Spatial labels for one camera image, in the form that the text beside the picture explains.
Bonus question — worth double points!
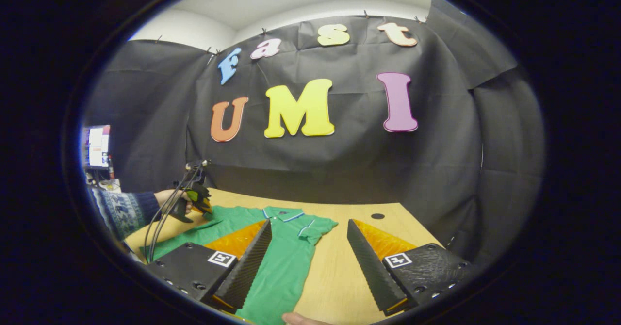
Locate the computer monitor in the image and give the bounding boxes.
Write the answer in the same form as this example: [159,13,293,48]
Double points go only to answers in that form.
[86,125,112,169]

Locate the black backdrop cloth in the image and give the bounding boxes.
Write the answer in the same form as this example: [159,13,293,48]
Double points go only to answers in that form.
[85,0,546,267]

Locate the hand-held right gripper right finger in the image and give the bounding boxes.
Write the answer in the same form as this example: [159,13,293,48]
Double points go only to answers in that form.
[346,218,475,317]

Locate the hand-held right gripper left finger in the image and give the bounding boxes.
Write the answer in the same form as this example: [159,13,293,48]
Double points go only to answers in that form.
[146,218,273,315]

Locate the green T-shirt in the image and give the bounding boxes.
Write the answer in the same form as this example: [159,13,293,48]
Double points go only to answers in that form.
[141,205,338,325]

